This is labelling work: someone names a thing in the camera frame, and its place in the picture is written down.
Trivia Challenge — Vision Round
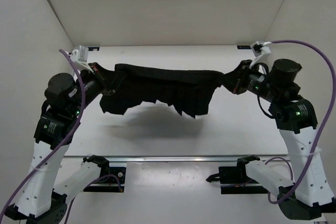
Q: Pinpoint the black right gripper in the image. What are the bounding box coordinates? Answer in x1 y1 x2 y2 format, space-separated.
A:
215 59 277 100

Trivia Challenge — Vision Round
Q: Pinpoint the black pleated skirt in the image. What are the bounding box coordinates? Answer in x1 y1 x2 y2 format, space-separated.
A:
90 61 246 120

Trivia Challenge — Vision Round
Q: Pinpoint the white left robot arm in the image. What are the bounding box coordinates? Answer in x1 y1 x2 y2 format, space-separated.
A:
1 63 117 223

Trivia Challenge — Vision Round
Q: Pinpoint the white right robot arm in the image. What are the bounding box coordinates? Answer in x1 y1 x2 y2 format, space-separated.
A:
223 59 335 220

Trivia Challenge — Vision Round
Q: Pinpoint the blue right corner label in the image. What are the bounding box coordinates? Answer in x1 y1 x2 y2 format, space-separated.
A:
237 45 251 50

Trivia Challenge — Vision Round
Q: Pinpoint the blue corner label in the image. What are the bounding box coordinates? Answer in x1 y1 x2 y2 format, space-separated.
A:
237 45 251 50
88 47 100 51

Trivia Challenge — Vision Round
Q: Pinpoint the blue left corner label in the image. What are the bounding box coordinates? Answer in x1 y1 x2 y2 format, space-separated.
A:
88 47 100 51

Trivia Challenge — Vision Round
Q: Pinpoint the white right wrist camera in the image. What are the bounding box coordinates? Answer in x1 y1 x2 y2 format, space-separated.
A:
249 41 272 69

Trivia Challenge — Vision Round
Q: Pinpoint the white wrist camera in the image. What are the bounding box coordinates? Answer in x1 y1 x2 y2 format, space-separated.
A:
70 46 93 72
249 41 272 69

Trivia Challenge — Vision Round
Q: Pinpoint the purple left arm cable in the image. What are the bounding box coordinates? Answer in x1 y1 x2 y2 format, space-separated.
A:
0 48 124 224

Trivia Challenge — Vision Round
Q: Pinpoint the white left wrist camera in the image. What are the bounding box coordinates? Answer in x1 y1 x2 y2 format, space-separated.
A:
70 46 93 72

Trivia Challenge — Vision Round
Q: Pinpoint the aluminium table rail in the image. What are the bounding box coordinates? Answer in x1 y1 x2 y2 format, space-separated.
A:
62 155 289 163

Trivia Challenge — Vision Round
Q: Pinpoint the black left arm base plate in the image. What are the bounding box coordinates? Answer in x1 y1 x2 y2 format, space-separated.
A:
84 163 127 193

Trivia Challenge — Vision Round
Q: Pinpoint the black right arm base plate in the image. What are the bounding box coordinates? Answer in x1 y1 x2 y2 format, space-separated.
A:
206 155 267 195

